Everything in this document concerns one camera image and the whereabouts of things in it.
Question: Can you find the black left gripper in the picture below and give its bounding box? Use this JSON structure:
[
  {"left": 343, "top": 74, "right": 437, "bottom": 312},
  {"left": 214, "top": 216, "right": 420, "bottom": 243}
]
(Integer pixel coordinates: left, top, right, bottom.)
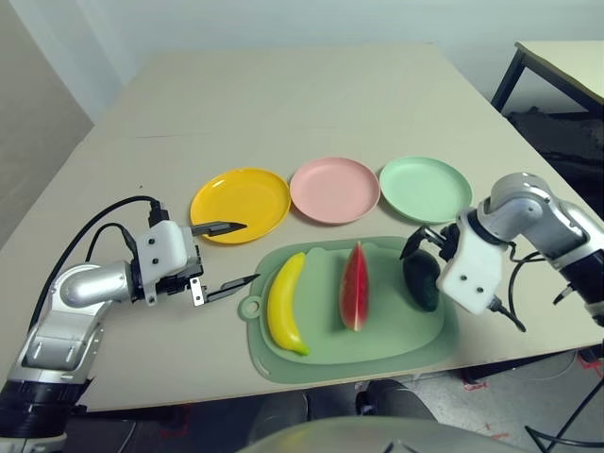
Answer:
[{"left": 155, "top": 220, "right": 260, "bottom": 308}]

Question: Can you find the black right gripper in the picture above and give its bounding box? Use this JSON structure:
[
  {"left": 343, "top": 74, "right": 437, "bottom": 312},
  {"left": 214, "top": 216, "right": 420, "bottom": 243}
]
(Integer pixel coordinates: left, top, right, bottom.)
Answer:
[{"left": 399, "top": 224, "right": 460, "bottom": 260}]

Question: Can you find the dark green toy avocado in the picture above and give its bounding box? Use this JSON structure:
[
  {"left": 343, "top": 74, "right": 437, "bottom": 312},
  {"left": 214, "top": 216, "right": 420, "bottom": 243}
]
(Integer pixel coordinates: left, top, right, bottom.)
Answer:
[{"left": 402, "top": 249, "right": 443, "bottom": 313}]

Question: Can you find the red toy watermelon slice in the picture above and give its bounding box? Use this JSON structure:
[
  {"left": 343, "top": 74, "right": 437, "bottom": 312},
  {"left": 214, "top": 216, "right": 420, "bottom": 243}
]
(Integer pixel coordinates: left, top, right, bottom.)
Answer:
[{"left": 340, "top": 241, "right": 370, "bottom": 333}]

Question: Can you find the yellow toy banana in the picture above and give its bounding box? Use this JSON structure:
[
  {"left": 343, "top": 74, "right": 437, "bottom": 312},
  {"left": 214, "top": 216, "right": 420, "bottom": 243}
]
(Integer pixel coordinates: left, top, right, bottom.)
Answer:
[{"left": 266, "top": 252, "right": 311, "bottom": 357}]

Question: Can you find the mint green plastic plate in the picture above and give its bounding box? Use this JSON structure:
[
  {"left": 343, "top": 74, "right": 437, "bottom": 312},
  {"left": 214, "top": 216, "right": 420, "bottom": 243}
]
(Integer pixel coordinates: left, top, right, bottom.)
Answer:
[{"left": 378, "top": 156, "right": 474, "bottom": 225}]

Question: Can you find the yellow plastic plate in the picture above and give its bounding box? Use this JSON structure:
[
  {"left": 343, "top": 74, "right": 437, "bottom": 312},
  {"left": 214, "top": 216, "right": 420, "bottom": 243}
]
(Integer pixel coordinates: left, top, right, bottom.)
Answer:
[{"left": 190, "top": 166, "right": 292, "bottom": 245}]

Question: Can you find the light green cutting board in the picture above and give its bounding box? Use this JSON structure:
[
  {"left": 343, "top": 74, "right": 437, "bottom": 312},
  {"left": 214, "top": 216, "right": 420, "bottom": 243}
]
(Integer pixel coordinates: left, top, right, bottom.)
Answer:
[{"left": 238, "top": 240, "right": 447, "bottom": 365}]

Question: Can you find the pink plastic plate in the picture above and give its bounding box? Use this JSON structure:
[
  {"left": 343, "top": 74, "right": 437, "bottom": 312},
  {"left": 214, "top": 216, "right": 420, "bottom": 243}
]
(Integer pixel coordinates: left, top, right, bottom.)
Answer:
[{"left": 289, "top": 157, "right": 381, "bottom": 225}]

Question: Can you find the large green cutting mat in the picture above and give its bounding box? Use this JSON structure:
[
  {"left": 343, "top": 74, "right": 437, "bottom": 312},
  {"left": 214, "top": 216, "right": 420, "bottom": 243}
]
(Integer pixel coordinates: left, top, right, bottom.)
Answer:
[{"left": 247, "top": 235, "right": 461, "bottom": 386}]

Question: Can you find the grey robot right leg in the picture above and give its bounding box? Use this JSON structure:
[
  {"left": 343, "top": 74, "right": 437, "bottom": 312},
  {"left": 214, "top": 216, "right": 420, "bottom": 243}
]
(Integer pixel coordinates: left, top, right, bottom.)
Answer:
[{"left": 356, "top": 378, "right": 438, "bottom": 421}]

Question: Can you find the grey robot leg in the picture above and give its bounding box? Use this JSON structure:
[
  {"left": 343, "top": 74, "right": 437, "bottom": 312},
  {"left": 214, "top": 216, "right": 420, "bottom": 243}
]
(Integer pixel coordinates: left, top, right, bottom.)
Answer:
[
  {"left": 356, "top": 378, "right": 438, "bottom": 421},
  {"left": 249, "top": 391, "right": 309, "bottom": 443}
]

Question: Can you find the grey robot left leg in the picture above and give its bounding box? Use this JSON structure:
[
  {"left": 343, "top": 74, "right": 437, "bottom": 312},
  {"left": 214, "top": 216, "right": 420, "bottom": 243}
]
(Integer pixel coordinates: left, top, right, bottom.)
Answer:
[{"left": 249, "top": 391, "right": 309, "bottom": 443}]

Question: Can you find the dark grey rug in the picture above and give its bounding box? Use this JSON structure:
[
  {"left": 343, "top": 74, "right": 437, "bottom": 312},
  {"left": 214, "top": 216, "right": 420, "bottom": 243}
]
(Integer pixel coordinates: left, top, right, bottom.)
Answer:
[{"left": 502, "top": 107, "right": 604, "bottom": 190}]

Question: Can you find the grey robot torso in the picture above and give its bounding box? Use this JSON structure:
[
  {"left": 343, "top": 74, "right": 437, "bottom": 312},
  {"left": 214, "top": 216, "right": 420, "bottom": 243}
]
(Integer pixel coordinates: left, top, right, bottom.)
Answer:
[{"left": 238, "top": 415, "right": 513, "bottom": 453}]

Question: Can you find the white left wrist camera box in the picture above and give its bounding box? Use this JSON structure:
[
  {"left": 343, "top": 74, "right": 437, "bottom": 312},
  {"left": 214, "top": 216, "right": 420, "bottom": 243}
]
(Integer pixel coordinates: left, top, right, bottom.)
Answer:
[{"left": 135, "top": 219, "right": 195, "bottom": 306}]

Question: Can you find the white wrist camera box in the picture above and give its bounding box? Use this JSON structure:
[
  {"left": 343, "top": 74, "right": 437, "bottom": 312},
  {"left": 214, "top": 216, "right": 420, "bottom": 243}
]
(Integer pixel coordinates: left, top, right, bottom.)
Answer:
[
  {"left": 436, "top": 210, "right": 505, "bottom": 315},
  {"left": 135, "top": 219, "right": 195, "bottom": 306}
]

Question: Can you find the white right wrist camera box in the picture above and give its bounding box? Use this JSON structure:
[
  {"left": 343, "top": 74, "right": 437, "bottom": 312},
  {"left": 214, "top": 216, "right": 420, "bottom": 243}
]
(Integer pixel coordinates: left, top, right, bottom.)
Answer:
[{"left": 436, "top": 210, "right": 505, "bottom": 315}]

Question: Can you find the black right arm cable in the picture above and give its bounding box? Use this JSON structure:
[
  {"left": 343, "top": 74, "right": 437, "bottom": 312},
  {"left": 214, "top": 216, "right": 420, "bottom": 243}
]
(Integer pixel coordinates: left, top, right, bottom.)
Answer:
[
  {"left": 488, "top": 296, "right": 528, "bottom": 333},
  {"left": 507, "top": 238, "right": 551, "bottom": 303}
]

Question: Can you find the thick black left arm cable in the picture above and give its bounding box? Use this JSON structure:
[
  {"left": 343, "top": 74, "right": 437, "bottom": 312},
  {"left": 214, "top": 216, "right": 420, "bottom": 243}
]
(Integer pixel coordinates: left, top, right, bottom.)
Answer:
[{"left": 28, "top": 195, "right": 170, "bottom": 331}]

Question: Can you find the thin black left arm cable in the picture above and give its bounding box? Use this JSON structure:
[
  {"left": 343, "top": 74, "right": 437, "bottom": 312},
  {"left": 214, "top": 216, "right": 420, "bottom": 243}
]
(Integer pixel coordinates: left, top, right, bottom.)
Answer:
[{"left": 86, "top": 223, "right": 139, "bottom": 265}]

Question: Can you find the beige side table black frame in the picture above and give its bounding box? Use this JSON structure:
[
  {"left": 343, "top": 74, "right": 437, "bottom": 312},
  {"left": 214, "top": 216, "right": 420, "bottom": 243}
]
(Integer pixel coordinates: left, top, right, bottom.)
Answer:
[{"left": 490, "top": 41, "right": 604, "bottom": 114}]

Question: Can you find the thin black loose cable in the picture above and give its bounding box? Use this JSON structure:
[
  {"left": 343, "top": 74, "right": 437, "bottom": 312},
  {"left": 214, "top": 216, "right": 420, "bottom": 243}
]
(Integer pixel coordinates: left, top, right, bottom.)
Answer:
[{"left": 525, "top": 377, "right": 604, "bottom": 453}]

